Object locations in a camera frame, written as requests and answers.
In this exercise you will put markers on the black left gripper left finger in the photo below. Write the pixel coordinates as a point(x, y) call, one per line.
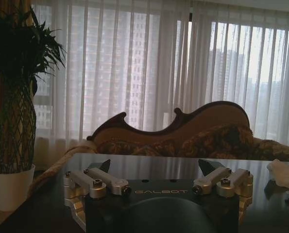
point(95, 180)

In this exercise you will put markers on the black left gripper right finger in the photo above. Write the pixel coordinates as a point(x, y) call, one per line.
point(219, 178)

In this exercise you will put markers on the floral sofa cushion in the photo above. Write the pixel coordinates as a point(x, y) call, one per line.
point(222, 142)

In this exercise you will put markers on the carved brown patterned sofa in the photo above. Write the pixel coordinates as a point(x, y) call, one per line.
point(183, 138)

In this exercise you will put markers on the crumpled white tissue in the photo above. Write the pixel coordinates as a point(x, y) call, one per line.
point(283, 176)

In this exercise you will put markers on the white plant pot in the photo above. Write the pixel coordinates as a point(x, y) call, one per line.
point(12, 188)

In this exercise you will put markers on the sheer white curtain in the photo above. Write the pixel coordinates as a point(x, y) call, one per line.
point(163, 70)

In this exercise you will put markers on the tall green potted plant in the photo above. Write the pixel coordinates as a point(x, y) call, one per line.
point(13, 72)

